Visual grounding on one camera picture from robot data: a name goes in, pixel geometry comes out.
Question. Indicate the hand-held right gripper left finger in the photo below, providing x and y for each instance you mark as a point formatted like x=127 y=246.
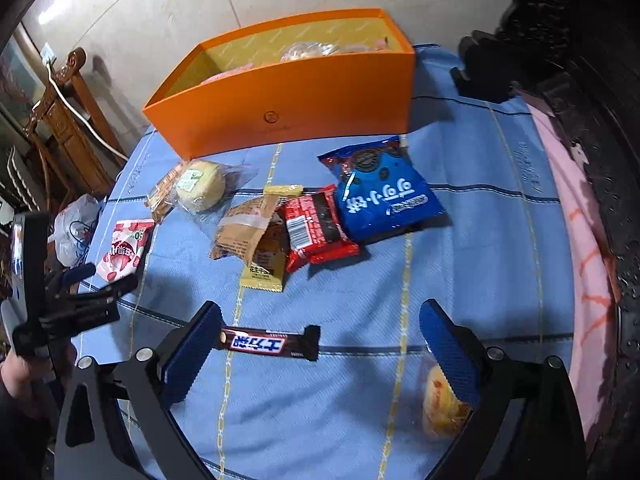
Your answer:
x=192 y=355

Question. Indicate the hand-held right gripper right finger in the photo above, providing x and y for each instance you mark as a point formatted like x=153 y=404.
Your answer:
x=450 y=355

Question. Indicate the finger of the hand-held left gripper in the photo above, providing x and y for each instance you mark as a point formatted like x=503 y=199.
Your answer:
x=90 y=307
x=75 y=275

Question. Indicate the black chocolate bar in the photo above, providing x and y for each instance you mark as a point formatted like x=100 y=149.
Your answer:
x=265 y=344

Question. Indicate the yellow peanut candy packet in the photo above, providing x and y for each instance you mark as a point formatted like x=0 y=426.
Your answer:
x=262 y=272

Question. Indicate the orange cardboard box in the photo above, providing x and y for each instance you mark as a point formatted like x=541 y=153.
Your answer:
x=300 y=110

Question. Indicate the clear puffed rice cracker packet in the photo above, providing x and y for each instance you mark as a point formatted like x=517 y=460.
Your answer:
x=310 y=52

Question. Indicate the person's left forearm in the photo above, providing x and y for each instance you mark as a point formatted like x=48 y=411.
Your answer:
x=20 y=440

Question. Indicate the person's left hand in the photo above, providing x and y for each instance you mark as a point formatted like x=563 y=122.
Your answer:
x=25 y=375

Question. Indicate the white plastic bag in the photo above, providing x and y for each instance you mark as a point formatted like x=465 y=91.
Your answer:
x=75 y=225

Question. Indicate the pink strawberry snack packet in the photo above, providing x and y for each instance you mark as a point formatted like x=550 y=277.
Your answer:
x=122 y=252

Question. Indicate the yellow cake packet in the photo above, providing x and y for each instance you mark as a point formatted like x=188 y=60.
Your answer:
x=440 y=410

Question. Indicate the blue checked bed sheet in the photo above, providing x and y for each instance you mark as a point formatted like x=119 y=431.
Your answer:
x=475 y=270

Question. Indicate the white slatted rack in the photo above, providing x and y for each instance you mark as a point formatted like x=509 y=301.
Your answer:
x=17 y=180

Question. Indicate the brown paper snack packet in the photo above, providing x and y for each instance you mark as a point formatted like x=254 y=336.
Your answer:
x=245 y=230

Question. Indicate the carved wooden chair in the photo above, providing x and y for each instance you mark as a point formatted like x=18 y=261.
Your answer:
x=70 y=130

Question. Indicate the round bun packet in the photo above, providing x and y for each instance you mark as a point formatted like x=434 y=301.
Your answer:
x=200 y=185

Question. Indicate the blue cookie packet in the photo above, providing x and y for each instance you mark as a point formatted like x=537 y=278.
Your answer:
x=385 y=200

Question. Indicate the red cookie packet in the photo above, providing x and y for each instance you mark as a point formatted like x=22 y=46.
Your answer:
x=315 y=230

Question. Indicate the pink cloth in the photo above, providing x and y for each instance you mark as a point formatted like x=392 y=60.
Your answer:
x=575 y=220

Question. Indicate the black stand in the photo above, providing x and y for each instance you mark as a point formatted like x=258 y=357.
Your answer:
x=482 y=70

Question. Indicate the black carved headboard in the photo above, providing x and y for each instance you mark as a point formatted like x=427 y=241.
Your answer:
x=600 y=85

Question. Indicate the framed wall picture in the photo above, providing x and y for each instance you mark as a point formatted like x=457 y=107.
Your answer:
x=17 y=85

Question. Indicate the white wall socket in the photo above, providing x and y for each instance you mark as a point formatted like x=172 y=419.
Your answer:
x=48 y=54

